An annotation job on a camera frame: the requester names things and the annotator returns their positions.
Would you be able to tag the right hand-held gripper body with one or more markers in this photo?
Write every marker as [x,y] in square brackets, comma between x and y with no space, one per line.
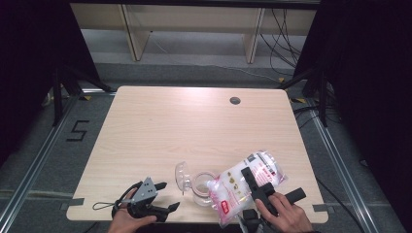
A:
[264,191]

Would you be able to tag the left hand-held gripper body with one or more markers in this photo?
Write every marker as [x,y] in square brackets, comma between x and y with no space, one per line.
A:
[145,191]

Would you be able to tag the white powder bag red label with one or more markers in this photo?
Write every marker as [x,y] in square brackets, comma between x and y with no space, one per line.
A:
[231,187]

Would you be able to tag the clear glass jar brown lid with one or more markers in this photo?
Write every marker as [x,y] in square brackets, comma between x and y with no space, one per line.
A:
[201,198]

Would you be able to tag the person's right hand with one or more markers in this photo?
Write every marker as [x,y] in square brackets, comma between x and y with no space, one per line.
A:
[286,218]

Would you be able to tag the person's left hand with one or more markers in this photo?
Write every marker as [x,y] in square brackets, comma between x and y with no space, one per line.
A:
[126,224]

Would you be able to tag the grey tape strip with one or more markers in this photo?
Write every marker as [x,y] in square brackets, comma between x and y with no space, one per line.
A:
[320,207]
[76,202]

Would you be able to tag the yellow black floor marker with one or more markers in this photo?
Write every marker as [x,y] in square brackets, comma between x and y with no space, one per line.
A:
[85,97]
[298,100]

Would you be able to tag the black metal stand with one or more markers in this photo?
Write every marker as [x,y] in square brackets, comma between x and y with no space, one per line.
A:
[58,97]
[322,97]

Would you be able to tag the black curtain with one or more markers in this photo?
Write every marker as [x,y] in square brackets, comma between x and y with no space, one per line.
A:
[372,81]
[29,48]

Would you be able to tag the light wooden shelf unit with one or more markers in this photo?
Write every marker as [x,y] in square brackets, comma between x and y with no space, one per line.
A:
[194,19]

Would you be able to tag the metal floor rail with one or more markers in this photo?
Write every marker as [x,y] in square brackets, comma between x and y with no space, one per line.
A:
[35,166]
[338,170]

